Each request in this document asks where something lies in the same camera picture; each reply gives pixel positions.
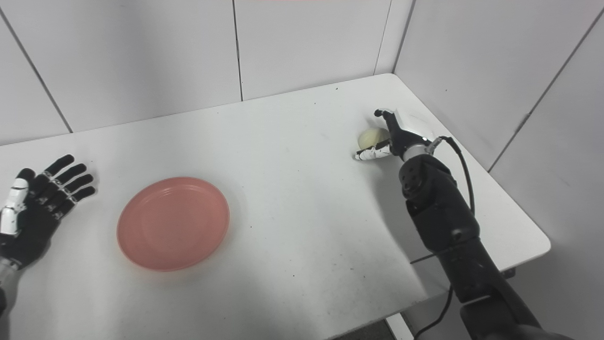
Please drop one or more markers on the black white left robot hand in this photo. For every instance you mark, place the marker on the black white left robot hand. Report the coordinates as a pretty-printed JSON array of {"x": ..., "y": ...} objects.
[{"x": 33, "y": 222}]

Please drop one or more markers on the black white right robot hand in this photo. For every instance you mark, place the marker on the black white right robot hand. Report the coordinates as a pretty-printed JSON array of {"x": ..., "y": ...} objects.
[{"x": 406, "y": 139}]

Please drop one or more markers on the cream steamed bun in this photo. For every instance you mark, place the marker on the cream steamed bun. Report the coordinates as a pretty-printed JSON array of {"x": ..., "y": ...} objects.
[{"x": 370, "y": 138}]

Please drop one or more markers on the pink round plate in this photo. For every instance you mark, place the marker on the pink round plate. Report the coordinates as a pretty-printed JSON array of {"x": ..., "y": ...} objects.
[{"x": 173, "y": 224}]

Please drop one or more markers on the white table leg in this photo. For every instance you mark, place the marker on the white table leg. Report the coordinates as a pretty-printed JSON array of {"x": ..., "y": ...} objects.
[{"x": 400, "y": 328}]

